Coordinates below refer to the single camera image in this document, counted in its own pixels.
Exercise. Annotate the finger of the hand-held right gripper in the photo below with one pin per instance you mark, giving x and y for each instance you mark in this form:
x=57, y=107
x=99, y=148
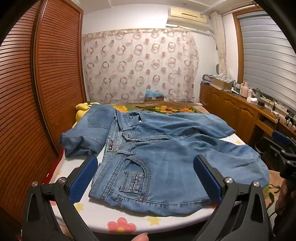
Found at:
x=266, y=148
x=281, y=139

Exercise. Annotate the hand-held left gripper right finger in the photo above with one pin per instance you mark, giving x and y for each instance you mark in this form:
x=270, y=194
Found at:
x=207, y=183

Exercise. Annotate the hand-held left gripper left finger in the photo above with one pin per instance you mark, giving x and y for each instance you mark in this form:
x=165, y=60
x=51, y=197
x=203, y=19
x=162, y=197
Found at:
x=83, y=179

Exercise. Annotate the blue denim pants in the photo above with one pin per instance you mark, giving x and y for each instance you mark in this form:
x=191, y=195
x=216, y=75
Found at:
x=175, y=166
x=81, y=141

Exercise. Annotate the person's right hand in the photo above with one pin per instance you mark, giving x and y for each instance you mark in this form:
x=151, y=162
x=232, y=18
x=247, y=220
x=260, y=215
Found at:
x=284, y=193

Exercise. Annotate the person's left hand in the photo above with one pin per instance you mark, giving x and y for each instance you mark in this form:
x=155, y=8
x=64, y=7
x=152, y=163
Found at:
x=141, y=237

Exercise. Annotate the dark small figurines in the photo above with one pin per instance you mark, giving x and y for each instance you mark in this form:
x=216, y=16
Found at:
x=291, y=120

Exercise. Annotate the white strawberry flower sheet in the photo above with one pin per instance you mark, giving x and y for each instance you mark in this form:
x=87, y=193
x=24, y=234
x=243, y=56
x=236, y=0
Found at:
x=97, y=215

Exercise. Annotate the white power strip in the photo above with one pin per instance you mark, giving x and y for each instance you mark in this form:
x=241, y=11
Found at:
x=269, y=100

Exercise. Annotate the pink tissue box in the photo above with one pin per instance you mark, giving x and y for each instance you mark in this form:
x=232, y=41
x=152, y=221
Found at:
x=252, y=100

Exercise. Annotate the green bottle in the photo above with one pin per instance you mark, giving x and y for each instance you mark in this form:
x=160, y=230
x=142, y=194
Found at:
x=257, y=93

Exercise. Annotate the wooden sideboard cabinet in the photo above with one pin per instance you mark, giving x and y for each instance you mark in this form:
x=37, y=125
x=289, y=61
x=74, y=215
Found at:
x=231, y=109

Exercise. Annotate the pink thermos jug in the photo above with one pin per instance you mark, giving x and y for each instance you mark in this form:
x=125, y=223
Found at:
x=244, y=90

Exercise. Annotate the yellow plush toy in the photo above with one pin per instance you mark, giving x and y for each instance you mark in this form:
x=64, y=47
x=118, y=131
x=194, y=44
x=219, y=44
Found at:
x=81, y=111

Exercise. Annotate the cardboard tray of small jars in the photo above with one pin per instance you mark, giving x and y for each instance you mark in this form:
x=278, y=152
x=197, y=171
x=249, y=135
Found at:
x=222, y=83

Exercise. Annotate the grey window blind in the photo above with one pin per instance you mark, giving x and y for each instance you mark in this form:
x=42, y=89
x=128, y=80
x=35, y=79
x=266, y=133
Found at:
x=266, y=58

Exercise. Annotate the dark shiny case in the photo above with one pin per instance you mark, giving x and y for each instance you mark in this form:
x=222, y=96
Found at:
x=206, y=78

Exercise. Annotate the small oval mirror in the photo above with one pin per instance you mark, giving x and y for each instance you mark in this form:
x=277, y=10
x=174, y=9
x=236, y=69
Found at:
x=218, y=69

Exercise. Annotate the small cardboard box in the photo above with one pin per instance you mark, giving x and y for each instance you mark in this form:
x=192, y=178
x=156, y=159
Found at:
x=154, y=99

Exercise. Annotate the wooden louvered wardrobe door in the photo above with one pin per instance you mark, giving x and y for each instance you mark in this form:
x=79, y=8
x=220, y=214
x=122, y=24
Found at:
x=57, y=69

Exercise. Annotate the beige tied curtain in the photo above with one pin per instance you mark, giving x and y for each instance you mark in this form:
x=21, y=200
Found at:
x=219, y=41

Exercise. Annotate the circle patterned sheer curtain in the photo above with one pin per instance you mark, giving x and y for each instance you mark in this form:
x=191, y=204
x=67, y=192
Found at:
x=138, y=64

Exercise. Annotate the wooden window frame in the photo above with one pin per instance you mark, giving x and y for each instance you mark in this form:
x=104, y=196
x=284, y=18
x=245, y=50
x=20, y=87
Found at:
x=238, y=46

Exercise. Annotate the wall air conditioner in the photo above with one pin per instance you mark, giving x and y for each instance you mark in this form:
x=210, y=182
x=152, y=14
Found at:
x=187, y=16

